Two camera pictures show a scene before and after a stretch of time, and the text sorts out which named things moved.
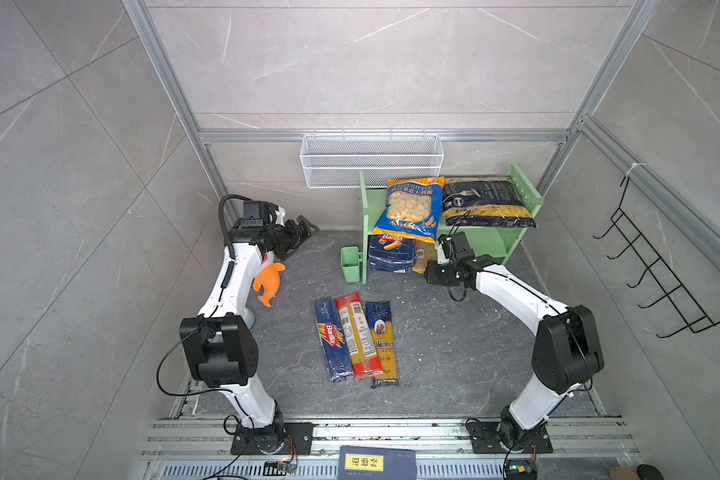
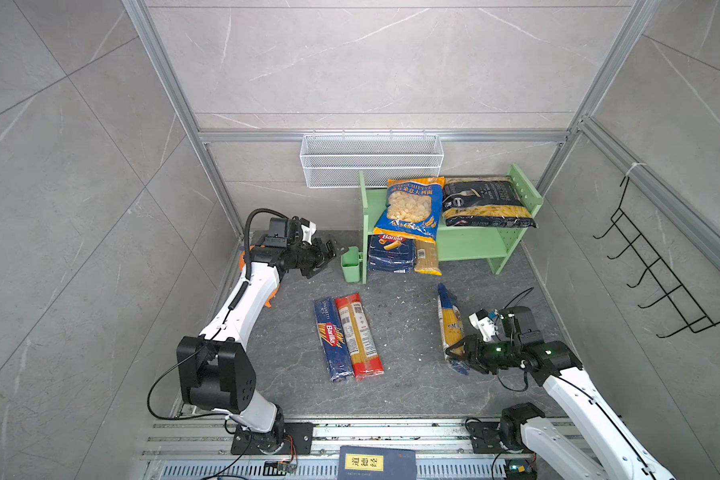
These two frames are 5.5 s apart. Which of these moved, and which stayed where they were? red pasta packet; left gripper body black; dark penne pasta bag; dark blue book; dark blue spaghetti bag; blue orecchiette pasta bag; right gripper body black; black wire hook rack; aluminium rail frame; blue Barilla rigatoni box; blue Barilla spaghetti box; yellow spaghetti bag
Moved: dark blue spaghetti bag; left gripper body black; right gripper body black
Stayed: blue orecchiette pasta bag; black wire hook rack; blue Barilla spaghetti box; yellow spaghetti bag; dark penne pasta bag; red pasta packet; dark blue book; blue Barilla rigatoni box; aluminium rail frame
